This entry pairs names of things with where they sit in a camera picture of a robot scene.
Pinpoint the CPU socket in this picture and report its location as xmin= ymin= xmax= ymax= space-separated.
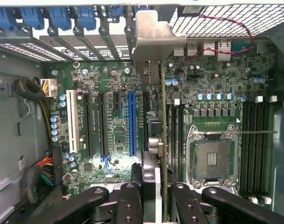
xmin=187 ymin=125 xmax=238 ymax=187

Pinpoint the black RAM slot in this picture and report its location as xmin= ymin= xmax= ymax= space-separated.
xmin=248 ymin=97 xmax=258 ymax=205
xmin=255 ymin=95 xmax=264 ymax=203
xmin=177 ymin=104 xmax=185 ymax=182
xmin=170 ymin=104 xmax=178 ymax=182
xmin=261 ymin=95 xmax=278 ymax=206
xmin=241 ymin=97 xmax=249 ymax=203

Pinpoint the green motherboard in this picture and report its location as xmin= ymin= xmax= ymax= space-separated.
xmin=48 ymin=39 xmax=277 ymax=208

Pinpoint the blue expansion slot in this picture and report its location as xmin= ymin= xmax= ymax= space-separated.
xmin=128 ymin=91 xmax=137 ymax=157

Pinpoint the long black expansion slot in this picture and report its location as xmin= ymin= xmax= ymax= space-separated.
xmin=83 ymin=92 xmax=95 ymax=157
xmin=97 ymin=92 xmax=109 ymax=157

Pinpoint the thin metal locking lever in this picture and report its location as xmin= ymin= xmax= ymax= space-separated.
xmin=235 ymin=130 xmax=279 ymax=135

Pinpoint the white expansion slot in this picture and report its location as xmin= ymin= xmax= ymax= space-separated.
xmin=66 ymin=90 xmax=80 ymax=154

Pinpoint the medium black expansion slot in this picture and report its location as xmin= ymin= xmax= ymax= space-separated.
xmin=143 ymin=92 xmax=151 ymax=152

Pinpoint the short black expansion slot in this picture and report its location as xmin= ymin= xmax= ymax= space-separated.
xmin=113 ymin=92 xmax=121 ymax=112

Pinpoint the grey open PC case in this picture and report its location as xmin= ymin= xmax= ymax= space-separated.
xmin=0 ymin=0 xmax=284 ymax=224

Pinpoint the grey power supply unit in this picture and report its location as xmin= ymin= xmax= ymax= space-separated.
xmin=0 ymin=50 xmax=63 ymax=224

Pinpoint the white power connector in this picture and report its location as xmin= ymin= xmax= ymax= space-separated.
xmin=40 ymin=78 xmax=58 ymax=98

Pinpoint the blue slot clip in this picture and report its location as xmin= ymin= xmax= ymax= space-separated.
xmin=76 ymin=7 xmax=98 ymax=29
xmin=48 ymin=7 xmax=72 ymax=30
xmin=0 ymin=7 xmax=18 ymax=32
xmin=108 ymin=5 xmax=124 ymax=17
xmin=20 ymin=7 xmax=45 ymax=30

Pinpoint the coloured wire bundle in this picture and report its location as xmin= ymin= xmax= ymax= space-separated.
xmin=35 ymin=151 xmax=57 ymax=187

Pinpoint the black sleeved wire bundle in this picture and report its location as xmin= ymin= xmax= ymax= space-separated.
xmin=13 ymin=78 xmax=63 ymax=150

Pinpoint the red and black twisted wire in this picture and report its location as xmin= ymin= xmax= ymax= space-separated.
xmin=183 ymin=14 xmax=254 ymax=65

